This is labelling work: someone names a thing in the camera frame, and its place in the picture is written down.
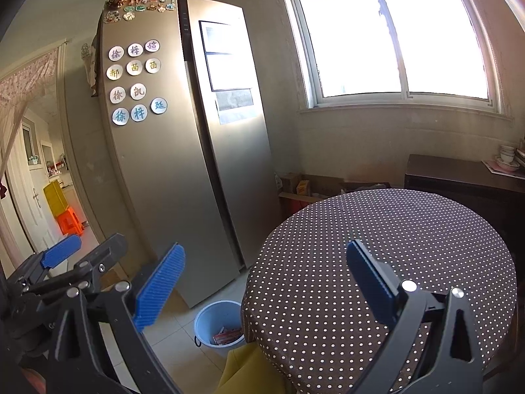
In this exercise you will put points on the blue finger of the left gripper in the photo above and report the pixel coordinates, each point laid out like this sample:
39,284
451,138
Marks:
60,252

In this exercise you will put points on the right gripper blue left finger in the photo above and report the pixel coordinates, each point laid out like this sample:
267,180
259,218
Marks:
152,287

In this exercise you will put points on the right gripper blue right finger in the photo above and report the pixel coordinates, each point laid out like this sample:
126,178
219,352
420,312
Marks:
377,282

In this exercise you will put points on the red snack bag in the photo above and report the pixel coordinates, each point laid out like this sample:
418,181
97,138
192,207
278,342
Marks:
227,336

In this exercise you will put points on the light blue trash bucket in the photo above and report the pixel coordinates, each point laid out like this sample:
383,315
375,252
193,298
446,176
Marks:
211,319

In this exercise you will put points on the orange plastic stool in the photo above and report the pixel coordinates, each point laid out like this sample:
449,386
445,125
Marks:
69,223

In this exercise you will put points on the yellow plastic stool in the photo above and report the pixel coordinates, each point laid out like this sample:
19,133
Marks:
55,198

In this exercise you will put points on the brown polka dot tablecloth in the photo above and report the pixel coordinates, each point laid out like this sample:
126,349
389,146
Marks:
457,289

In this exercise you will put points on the red gift box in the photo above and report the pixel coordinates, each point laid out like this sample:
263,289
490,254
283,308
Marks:
292,203

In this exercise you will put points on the yellow cloth on chair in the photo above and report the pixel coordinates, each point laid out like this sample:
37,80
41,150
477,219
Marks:
248,371

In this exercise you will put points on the brown cardboard box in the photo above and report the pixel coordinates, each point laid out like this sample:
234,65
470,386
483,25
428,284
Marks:
320,186

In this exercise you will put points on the silver double-door refrigerator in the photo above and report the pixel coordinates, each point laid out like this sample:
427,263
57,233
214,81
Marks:
200,175

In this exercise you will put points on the dark wooden cabinet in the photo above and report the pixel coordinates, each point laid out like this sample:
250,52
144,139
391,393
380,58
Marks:
498,199

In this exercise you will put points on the round magnets on fridge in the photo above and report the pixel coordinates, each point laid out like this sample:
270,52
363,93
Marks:
133,71

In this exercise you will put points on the stacked bowls on cabinet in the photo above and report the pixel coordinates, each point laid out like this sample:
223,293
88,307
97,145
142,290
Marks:
506,159

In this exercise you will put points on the white framed window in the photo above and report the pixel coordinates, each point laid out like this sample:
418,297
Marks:
390,53

